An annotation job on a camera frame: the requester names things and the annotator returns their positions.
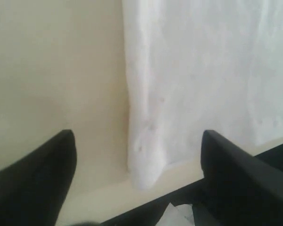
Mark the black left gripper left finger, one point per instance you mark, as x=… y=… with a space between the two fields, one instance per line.
x=34 y=188

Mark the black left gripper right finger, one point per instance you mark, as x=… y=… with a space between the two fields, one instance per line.
x=242 y=190

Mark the white t-shirt red lettering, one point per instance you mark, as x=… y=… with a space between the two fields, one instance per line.
x=193 y=65

